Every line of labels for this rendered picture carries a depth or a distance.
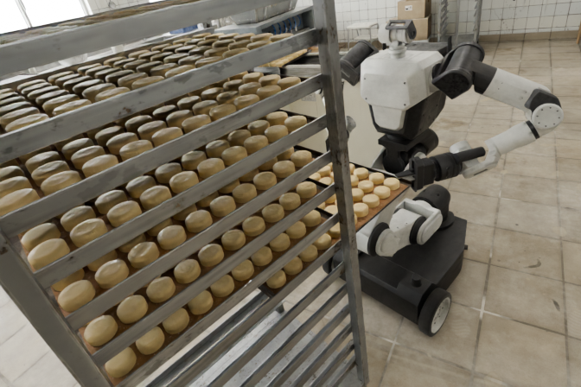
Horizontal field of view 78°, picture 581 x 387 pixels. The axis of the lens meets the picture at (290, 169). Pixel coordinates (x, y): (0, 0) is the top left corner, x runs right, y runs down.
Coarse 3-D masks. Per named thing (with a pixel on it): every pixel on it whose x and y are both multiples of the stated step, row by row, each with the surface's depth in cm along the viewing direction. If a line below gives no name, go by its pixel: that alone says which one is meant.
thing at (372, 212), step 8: (328, 176) 129; (368, 176) 125; (400, 184) 118; (392, 192) 115; (400, 192) 114; (360, 200) 114; (384, 200) 112; (368, 208) 110; (376, 208) 109; (368, 216) 106; (360, 224) 104; (336, 240) 100; (328, 248) 98; (304, 264) 94; (288, 280) 90; (280, 288) 88
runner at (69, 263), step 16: (304, 128) 75; (320, 128) 79; (272, 144) 70; (288, 144) 73; (240, 160) 66; (256, 160) 68; (224, 176) 64; (240, 176) 67; (192, 192) 61; (208, 192) 63; (160, 208) 57; (176, 208) 59; (128, 224) 54; (144, 224) 56; (96, 240) 52; (112, 240) 53; (128, 240) 55; (64, 256) 49; (80, 256) 51; (96, 256) 52; (48, 272) 48; (64, 272) 50
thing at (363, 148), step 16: (320, 96) 224; (352, 96) 212; (304, 112) 236; (320, 112) 230; (352, 112) 218; (368, 112) 212; (368, 128) 218; (304, 144) 250; (320, 144) 243; (352, 144) 230; (368, 144) 224; (352, 160) 236; (368, 160) 229
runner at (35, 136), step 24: (264, 48) 63; (288, 48) 66; (192, 72) 55; (216, 72) 58; (240, 72) 61; (120, 96) 49; (144, 96) 51; (168, 96) 53; (48, 120) 44; (72, 120) 46; (96, 120) 48; (0, 144) 41; (24, 144) 43; (48, 144) 45
